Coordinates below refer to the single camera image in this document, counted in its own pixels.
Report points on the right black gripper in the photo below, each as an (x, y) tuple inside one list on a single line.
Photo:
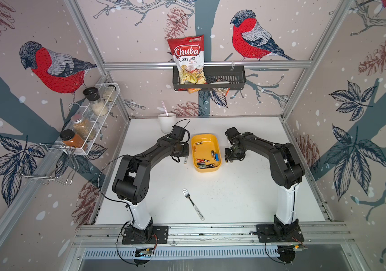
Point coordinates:
[(228, 158)]

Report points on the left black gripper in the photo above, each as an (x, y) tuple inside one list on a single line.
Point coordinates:
[(186, 153)]

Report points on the yellow plastic storage box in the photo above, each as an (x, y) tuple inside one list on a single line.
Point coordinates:
[(204, 150)]

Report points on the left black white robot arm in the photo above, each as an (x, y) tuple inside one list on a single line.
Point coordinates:
[(132, 181)]

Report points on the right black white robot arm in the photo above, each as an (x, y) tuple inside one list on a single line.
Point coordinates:
[(286, 171)]

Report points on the white ceramic cup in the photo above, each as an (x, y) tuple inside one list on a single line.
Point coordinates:
[(167, 121)]

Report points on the silver metal fork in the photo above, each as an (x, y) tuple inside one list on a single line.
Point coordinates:
[(188, 196)]

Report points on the small clear spice jar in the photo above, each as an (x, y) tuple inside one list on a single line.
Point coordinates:
[(109, 94)]

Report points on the red cassava chips bag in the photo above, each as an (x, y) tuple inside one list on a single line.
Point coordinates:
[(188, 54)]

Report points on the silver lid spice jar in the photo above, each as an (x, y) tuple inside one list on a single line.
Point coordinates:
[(83, 127)]

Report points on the clear acrylic spice rack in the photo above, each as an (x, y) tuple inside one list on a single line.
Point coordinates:
[(98, 121)]

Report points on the red spice jar black lid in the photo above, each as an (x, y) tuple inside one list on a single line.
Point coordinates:
[(71, 139)]

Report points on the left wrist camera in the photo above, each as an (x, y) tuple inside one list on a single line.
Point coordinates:
[(178, 133)]

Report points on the black wall basket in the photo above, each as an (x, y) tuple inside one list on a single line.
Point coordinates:
[(233, 78)]

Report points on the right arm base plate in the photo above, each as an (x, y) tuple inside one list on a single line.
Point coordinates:
[(270, 233)]

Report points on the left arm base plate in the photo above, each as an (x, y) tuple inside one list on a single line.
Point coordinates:
[(157, 235)]

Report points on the wire rack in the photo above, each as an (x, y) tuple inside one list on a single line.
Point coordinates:
[(61, 167)]

